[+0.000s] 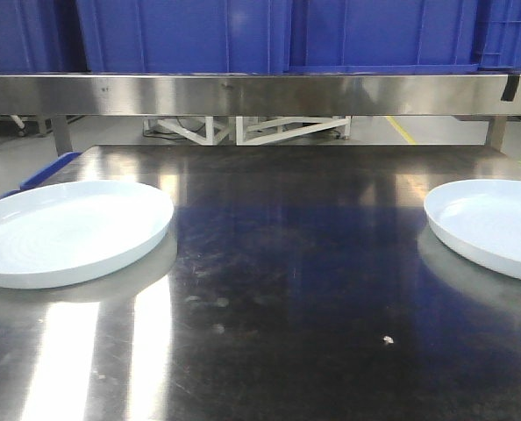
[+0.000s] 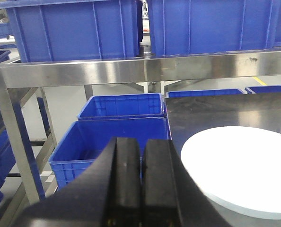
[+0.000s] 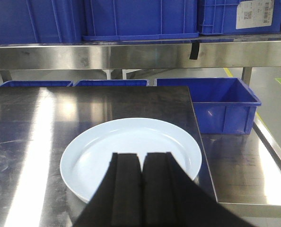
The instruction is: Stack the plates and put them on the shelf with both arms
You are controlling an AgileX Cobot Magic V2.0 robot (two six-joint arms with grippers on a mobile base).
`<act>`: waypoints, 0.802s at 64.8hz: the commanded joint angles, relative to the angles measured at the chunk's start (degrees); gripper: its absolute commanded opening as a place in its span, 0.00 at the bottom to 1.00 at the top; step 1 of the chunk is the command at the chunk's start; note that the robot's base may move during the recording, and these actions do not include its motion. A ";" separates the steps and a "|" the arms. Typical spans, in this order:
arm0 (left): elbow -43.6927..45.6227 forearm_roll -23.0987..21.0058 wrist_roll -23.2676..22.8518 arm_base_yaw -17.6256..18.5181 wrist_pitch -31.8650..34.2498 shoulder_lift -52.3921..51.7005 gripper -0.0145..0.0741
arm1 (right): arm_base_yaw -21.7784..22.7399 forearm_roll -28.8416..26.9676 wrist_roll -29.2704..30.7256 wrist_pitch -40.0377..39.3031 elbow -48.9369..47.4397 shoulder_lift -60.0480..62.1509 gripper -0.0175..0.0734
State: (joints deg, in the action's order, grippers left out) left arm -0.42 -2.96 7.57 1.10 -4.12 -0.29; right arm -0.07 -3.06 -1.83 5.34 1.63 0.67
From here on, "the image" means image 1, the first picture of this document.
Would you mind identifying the blue bin beside table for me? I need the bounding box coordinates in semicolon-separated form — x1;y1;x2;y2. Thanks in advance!
0;152;81;199

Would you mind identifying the blue plastic bin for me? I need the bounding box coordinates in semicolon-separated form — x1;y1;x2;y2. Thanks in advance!
289;0;521;75
76;1;292;75
0;1;87;75

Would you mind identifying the right steel shelf post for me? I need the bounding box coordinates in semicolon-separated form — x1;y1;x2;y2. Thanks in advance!
485;116;508;152

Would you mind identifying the white metal frame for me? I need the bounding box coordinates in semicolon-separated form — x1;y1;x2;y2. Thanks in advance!
142;116;352;146

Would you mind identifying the left steel shelf post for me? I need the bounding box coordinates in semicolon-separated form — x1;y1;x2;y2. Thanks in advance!
51;116;73;156

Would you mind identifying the steel shelf post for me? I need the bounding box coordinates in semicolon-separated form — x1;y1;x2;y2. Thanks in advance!
51;116;73;156
485;116;508;152

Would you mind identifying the middle blue plastic bin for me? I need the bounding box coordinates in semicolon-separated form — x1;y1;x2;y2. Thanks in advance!
76;1;292;75

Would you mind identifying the black tape strip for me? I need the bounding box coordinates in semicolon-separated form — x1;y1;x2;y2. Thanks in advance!
501;74;520;102

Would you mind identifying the white round plate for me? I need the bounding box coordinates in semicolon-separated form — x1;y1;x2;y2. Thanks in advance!
424;179;521;280
0;181;175;289

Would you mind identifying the left blue plastic bin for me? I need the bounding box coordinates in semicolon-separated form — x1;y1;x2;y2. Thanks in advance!
0;1;87;75

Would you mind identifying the right blue plastic bin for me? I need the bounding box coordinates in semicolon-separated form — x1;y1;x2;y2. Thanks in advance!
289;0;521;75

